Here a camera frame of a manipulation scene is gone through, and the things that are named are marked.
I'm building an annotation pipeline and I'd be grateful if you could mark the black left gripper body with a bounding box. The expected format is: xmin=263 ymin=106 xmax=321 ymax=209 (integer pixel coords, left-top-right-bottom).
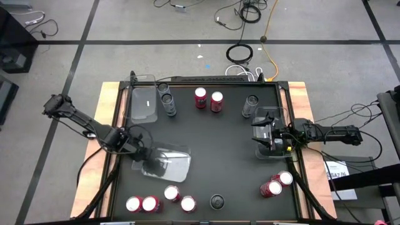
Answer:
xmin=132 ymin=144 xmax=159 ymax=168

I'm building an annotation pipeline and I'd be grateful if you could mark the black beam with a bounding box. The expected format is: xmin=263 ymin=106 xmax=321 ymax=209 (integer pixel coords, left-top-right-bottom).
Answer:
xmin=327 ymin=163 xmax=400 ymax=193

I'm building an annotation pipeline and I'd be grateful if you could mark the clear plastic bin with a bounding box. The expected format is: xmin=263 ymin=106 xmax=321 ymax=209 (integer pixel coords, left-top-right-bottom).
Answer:
xmin=131 ymin=141 xmax=192 ymax=184
xmin=124 ymin=74 xmax=159 ymax=124
xmin=251 ymin=106 xmax=294 ymax=161

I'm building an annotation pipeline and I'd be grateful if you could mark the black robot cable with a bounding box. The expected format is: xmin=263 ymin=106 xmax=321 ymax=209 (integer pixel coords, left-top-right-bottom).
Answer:
xmin=314 ymin=99 xmax=384 ymax=124
xmin=307 ymin=129 xmax=384 ymax=165

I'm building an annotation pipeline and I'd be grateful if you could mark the black table mat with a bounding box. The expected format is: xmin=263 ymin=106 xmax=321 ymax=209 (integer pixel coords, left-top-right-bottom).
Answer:
xmin=120 ymin=83 xmax=297 ymax=220

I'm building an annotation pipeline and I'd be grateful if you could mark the red Coca-Cola can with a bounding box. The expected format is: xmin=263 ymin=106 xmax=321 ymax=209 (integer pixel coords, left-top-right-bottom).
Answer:
xmin=180 ymin=195 xmax=198 ymax=214
xmin=270 ymin=170 xmax=294 ymax=188
xmin=163 ymin=184 xmax=183 ymax=203
xmin=259 ymin=180 xmax=283 ymax=199

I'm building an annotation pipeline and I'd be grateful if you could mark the black metal table frame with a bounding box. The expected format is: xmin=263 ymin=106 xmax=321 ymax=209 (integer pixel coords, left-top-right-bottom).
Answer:
xmin=71 ymin=70 xmax=338 ymax=224

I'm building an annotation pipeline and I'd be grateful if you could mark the grey desk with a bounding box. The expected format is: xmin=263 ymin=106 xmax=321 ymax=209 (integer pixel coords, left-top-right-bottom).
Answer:
xmin=376 ymin=84 xmax=400 ymax=163

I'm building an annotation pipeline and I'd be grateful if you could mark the grey box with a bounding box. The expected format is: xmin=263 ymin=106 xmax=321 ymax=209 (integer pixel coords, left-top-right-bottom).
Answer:
xmin=0 ymin=0 xmax=33 ymax=9

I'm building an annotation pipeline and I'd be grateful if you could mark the white paper label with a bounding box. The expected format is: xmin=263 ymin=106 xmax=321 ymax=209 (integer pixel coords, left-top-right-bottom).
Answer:
xmin=324 ymin=160 xmax=359 ymax=201

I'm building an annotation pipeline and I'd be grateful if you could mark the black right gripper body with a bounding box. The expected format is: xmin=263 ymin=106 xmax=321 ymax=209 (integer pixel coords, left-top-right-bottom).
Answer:
xmin=271 ymin=120 xmax=294 ymax=153

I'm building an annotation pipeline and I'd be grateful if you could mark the orange extension cable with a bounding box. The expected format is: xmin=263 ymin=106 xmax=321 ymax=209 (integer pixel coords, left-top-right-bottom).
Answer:
xmin=260 ymin=0 xmax=279 ymax=83

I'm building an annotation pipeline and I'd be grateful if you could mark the silver Celsius can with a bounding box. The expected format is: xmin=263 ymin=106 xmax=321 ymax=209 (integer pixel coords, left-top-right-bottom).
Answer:
xmin=209 ymin=193 xmax=226 ymax=211
xmin=241 ymin=94 xmax=260 ymax=119
xmin=160 ymin=92 xmax=178 ymax=118
xmin=156 ymin=82 xmax=171 ymax=98

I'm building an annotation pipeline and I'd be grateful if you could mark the dark flat panel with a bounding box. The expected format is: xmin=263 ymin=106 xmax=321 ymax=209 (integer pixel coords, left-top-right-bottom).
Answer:
xmin=0 ymin=74 xmax=19 ymax=126

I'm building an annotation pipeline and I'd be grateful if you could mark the red Fanta strawberry can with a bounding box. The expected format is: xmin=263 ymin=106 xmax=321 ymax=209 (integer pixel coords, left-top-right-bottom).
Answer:
xmin=194 ymin=86 xmax=208 ymax=109
xmin=142 ymin=195 xmax=163 ymax=214
xmin=125 ymin=196 xmax=144 ymax=214
xmin=209 ymin=91 xmax=224 ymax=113

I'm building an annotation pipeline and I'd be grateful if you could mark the black ribbed bar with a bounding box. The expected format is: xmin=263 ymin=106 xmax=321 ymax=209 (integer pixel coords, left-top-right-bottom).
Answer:
xmin=171 ymin=75 xmax=250 ymax=83

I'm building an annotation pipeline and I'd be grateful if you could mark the black loose cable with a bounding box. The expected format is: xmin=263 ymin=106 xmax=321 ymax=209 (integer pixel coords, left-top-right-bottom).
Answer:
xmin=214 ymin=0 xmax=245 ymax=32

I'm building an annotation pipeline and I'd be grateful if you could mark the black cabinet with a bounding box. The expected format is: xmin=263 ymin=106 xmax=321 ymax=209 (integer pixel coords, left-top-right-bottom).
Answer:
xmin=0 ymin=6 xmax=39 ymax=74

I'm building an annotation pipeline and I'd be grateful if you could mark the black coiled cable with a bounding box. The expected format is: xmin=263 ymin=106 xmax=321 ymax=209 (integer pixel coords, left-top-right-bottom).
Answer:
xmin=226 ymin=42 xmax=254 ymax=66
xmin=238 ymin=4 xmax=263 ymax=24

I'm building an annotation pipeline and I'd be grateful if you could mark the black thin cable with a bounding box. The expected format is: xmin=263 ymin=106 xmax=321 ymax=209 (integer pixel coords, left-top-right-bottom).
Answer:
xmin=152 ymin=0 xmax=207 ymax=10
xmin=24 ymin=18 xmax=59 ymax=40

